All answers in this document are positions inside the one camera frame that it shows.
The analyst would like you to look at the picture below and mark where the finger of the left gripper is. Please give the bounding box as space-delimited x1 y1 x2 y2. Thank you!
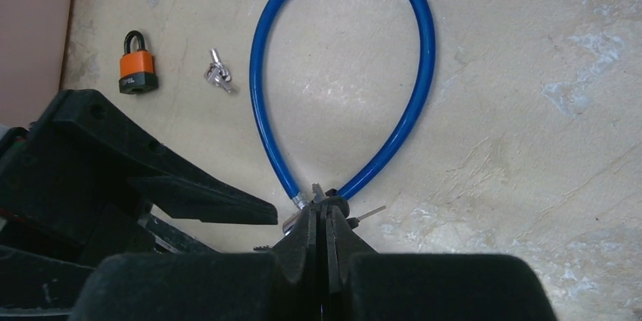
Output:
30 89 278 225

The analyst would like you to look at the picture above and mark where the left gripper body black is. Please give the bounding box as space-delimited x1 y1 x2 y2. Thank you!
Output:
1 128 207 318

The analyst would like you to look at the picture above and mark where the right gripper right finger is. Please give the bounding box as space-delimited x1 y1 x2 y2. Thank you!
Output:
323 205 556 320

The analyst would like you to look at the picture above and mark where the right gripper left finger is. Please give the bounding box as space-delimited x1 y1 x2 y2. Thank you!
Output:
70 208 316 320

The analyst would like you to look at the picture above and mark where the orange black padlock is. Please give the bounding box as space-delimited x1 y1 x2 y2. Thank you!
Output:
118 30 159 95

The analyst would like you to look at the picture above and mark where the black-headed key bunch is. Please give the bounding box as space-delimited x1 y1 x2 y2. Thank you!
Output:
312 183 386 229

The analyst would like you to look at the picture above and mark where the small silver key bunch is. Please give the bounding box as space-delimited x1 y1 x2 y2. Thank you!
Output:
204 48 233 94

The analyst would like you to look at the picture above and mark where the pink plastic storage box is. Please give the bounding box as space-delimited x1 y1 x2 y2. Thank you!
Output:
1 0 71 126

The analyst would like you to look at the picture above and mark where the blue cable lock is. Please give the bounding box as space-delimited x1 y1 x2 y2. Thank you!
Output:
248 0 437 220

